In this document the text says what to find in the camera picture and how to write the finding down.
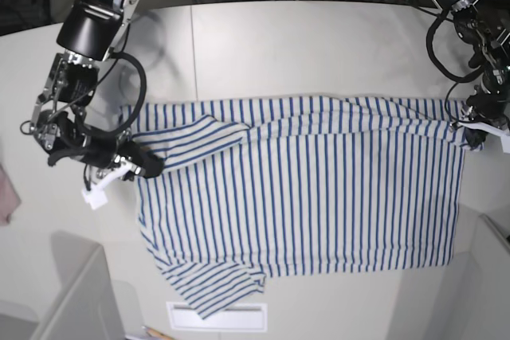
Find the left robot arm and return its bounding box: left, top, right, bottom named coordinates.
left=426, top=0, right=509, bottom=131

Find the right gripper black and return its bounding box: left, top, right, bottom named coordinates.
left=20, top=110, right=164, bottom=180

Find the grey partition panel right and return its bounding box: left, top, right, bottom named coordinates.
left=437, top=200, right=510, bottom=340

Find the grey partition panel left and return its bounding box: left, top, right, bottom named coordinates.
left=0, top=230, right=127, bottom=340

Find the pink cloth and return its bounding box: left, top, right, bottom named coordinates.
left=0, top=167, right=21, bottom=225

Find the grey partition panel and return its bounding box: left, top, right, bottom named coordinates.
left=0, top=230, right=127, bottom=340
left=437, top=200, right=510, bottom=340

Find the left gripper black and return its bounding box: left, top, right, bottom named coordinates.
left=461, top=68, right=509, bottom=130

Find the blue white striped T-shirt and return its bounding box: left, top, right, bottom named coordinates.
left=132, top=96, right=469, bottom=318

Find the white table slot plate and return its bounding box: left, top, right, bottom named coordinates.
left=167, top=302, right=268, bottom=333

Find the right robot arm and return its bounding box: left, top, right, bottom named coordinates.
left=27, top=0, right=163, bottom=181

